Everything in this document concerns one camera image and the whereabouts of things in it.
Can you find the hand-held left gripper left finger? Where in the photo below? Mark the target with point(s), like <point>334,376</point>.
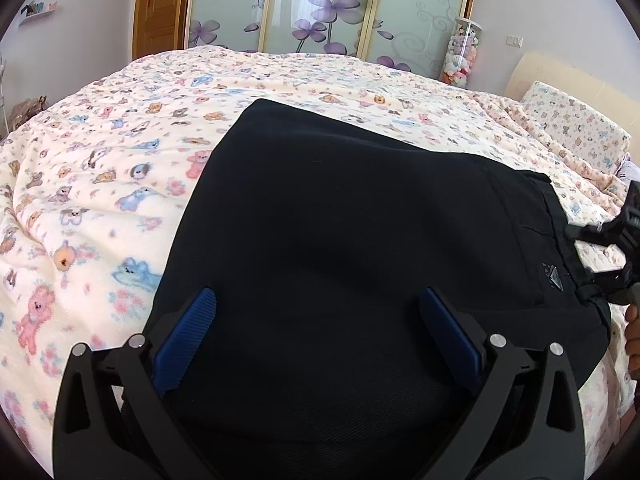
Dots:
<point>185,340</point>

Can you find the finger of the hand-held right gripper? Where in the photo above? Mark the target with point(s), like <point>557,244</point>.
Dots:
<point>612,232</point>
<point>617,285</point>

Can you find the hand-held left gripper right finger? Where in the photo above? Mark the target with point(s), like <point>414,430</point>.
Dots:
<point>450,340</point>

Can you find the black pants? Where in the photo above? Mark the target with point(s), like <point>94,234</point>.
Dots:
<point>350,220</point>

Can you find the person's right hand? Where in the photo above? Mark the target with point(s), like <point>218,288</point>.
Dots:
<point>633,340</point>

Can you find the bear printed pillow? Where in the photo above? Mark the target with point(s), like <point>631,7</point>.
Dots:
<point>570,120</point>

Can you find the cream headboard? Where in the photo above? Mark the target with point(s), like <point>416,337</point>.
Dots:
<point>550,70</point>

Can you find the pink bear printed blanket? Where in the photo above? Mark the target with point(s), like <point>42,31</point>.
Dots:
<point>100,185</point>

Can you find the clear cylinder of plush toys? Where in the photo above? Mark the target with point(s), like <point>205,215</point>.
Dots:
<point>460,57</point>

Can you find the wooden door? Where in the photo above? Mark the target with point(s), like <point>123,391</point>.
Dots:
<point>157,10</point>

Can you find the floral glass sliding wardrobe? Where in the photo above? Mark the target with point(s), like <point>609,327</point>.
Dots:
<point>325,10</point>

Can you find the white wall switch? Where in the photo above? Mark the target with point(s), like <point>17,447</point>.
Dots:
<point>515,39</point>

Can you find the white wall shelf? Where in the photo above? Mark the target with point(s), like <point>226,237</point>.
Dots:
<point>40,14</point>

